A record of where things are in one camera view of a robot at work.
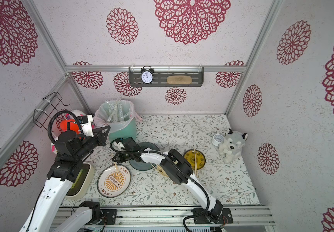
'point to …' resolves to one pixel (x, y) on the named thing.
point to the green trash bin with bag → (120, 115)
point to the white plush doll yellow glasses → (53, 148)
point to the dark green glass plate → (141, 165)
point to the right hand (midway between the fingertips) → (111, 158)
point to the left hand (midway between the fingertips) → (110, 128)
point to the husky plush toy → (232, 145)
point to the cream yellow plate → (161, 170)
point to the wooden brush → (179, 79)
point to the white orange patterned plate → (108, 185)
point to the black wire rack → (48, 108)
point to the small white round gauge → (217, 139)
